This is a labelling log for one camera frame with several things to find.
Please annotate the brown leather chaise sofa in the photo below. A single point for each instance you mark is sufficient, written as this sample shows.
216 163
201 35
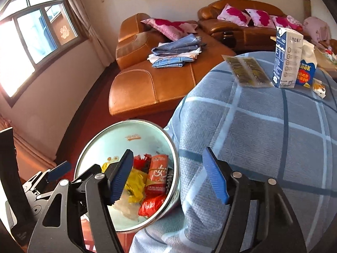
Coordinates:
137 89

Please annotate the white blue milk carton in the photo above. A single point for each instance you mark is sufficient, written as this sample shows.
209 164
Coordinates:
287 58

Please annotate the pink floral pillow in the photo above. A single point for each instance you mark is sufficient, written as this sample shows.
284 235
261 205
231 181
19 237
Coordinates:
168 29
233 15
281 22
260 18

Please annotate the light green cartoon print bin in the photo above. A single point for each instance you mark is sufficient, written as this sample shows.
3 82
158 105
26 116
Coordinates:
110 142

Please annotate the blue plaid tablecloth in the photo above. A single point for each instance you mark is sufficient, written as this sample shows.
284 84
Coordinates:
250 137

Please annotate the crumpled pink cloth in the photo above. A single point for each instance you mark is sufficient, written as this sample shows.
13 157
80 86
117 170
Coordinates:
296 23

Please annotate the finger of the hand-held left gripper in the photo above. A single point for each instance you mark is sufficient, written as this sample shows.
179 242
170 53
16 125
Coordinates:
84 175
59 170

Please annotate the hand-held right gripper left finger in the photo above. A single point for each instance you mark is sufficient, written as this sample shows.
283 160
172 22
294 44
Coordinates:
121 176

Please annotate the yellow plastic bag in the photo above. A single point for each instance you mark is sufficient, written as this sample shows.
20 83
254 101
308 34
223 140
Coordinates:
135 187

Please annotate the folded blue plaid bedding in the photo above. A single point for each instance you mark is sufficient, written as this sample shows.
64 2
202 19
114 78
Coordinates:
175 51

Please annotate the window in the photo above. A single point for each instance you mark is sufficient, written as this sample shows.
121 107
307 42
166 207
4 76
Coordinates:
39 37

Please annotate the dark red wrapper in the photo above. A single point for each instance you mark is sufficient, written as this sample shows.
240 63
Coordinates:
140 164

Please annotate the pink cloth covered furniture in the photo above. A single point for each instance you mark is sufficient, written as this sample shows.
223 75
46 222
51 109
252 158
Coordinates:
317 29

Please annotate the clear plastic bag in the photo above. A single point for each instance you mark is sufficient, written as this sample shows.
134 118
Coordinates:
126 209

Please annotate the black ribbed paper liner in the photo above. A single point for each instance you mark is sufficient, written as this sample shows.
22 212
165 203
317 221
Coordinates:
169 180

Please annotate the white bag blue red label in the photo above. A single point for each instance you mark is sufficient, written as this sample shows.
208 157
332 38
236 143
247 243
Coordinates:
306 71

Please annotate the small white yellow packet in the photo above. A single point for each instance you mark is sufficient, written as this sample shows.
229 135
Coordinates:
319 88

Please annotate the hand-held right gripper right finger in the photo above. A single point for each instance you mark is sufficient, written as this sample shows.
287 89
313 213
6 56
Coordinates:
214 175

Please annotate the beige curtain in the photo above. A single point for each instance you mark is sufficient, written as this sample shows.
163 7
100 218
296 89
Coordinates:
97 37

